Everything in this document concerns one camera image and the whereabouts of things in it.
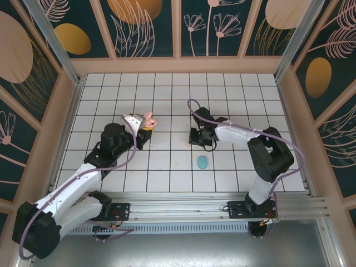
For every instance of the aluminium side rail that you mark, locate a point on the aluminium side rail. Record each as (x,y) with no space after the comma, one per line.
(66,133)
(292,133)

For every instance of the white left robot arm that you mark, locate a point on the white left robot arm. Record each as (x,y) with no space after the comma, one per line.
(69,183)

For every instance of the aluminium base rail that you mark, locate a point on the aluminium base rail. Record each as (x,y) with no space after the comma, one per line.
(180,205)

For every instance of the aluminium corner post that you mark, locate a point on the aluminium corner post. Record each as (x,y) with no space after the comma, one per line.
(58,41)
(297,41)

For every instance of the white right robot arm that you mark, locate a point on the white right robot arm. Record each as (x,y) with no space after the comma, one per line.
(236,133)

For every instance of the blue earbud charging case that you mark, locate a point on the blue earbud charging case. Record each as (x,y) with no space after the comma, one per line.
(202,162)

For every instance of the pink earbud charging case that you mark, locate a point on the pink earbud charging case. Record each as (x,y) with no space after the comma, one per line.
(150,121)

